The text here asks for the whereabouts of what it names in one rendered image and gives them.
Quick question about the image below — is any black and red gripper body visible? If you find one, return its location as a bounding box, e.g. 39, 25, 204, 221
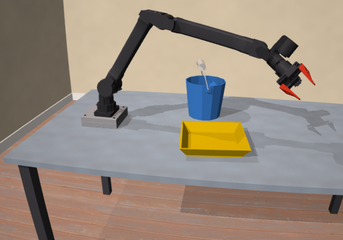
274, 59, 302, 89

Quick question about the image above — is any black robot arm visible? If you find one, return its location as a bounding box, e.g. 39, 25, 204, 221
94, 9, 298, 118

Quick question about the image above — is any yellow rectangular tray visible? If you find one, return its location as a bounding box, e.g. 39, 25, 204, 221
179, 120, 252, 158

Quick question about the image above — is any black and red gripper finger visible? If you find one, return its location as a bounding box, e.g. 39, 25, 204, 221
279, 84, 301, 100
298, 64, 315, 85

